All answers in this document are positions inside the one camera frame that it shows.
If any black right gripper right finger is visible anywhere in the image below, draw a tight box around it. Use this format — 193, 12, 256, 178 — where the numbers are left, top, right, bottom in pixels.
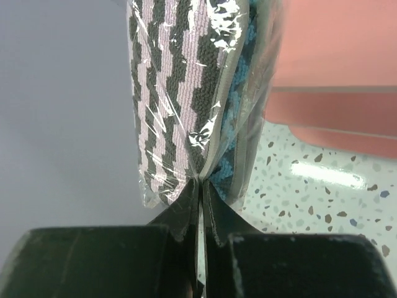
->
202, 182, 396, 297

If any pink three-tier shelf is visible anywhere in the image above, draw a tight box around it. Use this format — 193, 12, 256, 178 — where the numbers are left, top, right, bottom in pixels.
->
264, 1, 396, 158

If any striped sponge pack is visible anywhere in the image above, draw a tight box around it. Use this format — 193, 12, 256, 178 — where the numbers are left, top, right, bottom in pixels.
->
126, 1, 285, 207

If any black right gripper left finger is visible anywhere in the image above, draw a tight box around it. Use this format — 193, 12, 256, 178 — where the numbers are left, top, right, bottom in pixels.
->
1, 181, 199, 297

